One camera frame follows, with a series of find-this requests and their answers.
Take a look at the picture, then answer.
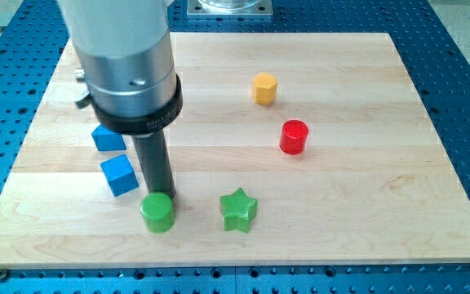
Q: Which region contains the blue cube block front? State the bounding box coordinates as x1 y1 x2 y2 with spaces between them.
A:
100 154 139 197

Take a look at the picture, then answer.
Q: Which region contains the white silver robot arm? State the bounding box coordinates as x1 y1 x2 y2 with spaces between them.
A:
58 0 183 198

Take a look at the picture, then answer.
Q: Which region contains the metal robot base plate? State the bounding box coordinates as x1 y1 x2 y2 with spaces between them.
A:
187 0 273 17

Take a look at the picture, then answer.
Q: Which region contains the green cylinder block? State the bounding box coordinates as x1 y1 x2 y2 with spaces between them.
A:
140 192 175 234

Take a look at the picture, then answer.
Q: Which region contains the green star block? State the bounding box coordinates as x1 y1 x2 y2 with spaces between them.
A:
220 188 258 234

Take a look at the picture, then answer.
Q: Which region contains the blue block rear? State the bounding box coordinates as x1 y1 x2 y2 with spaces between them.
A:
91 125 126 152

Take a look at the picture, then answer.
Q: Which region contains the yellow hexagon block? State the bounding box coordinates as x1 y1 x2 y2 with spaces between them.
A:
251 73 277 105

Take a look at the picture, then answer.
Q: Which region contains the red cylinder block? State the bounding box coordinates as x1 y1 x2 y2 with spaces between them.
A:
279 119 309 155

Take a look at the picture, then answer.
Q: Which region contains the light wooden board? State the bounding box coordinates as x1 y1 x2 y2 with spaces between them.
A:
0 33 470 269

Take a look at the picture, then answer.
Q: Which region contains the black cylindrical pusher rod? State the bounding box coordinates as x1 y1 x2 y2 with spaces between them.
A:
132 130 176 199

